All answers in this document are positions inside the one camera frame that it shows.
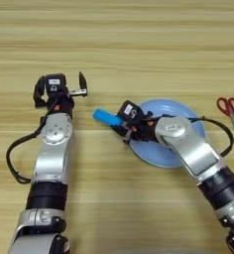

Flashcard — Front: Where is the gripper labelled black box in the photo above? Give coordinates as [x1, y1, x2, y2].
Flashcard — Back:
[116, 99, 145, 125]
[44, 72, 68, 95]

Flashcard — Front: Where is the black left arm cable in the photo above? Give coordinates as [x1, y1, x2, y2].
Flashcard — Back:
[5, 108, 58, 185]

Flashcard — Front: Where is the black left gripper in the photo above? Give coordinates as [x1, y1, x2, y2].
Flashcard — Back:
[32, 70, 89, 119]

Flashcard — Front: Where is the light blue round plate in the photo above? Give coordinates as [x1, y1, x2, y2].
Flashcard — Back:
[128, 97, 207, 170]

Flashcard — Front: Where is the blue rectangular eraser block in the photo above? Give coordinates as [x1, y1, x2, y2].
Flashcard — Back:
[91, 107, 125, 128]

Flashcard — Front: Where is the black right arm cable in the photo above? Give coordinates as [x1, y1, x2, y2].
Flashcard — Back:
[143, 111, 234, 159]

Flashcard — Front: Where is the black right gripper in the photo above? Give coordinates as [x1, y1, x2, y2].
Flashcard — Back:
[112, 113, 160, 146]

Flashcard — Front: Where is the right gripper labelled black box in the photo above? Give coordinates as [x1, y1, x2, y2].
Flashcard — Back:
[116, 99, 145, 125]

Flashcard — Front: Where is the left gripper labelled black box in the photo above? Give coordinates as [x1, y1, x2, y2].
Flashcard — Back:
[44, 72, 68, 95]

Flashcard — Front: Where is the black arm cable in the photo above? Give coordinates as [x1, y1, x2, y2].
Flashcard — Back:
[5, 108, 58, 185]
[143, 111, 234, 159]

